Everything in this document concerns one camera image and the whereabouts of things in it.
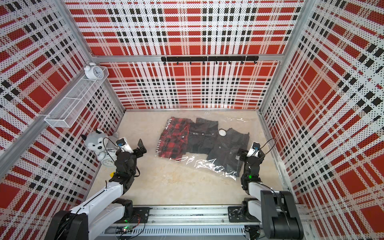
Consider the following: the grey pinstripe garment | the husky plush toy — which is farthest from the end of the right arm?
the husky plush toy

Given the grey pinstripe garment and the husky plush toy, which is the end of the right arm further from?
the husky plush toy

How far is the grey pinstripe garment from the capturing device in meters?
0.90
